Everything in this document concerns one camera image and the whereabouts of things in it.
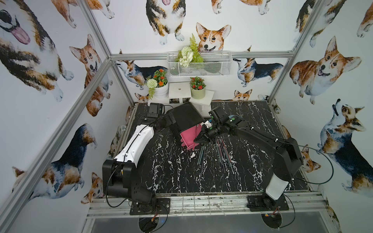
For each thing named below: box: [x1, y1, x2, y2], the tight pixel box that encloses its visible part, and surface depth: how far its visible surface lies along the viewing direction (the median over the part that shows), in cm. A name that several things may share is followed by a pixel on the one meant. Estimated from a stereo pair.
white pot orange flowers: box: [146, 68, 170, 100], surface depth 95 cm
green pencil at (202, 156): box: [200, 145, 206, 167], surface depth 92 cm
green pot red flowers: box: [189, 76, 207, 100], surface depth 97 cm
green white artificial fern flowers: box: [175, 33, 204, 68], surface depth 82 cm
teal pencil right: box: [221, 142, 235, 175], surface depth 92 cm
